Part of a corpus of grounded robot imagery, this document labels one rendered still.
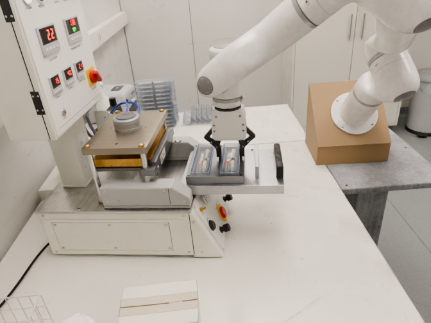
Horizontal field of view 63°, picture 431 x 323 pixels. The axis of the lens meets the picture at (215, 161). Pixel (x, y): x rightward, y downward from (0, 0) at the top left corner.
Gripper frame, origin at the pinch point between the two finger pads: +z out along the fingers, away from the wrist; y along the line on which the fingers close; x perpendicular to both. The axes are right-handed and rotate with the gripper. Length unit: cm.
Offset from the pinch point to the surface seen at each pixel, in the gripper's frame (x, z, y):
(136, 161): 10.1, -3.5, 25.8
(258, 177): 7.0, 4.4, -8.3
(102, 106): -70, 9, 69
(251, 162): -2.1, 4.4, -6.3
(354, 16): -212, -6, -88
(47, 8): 3, -44, 43
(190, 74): -237, 41, 51
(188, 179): 9.9, 2.7, 11.6
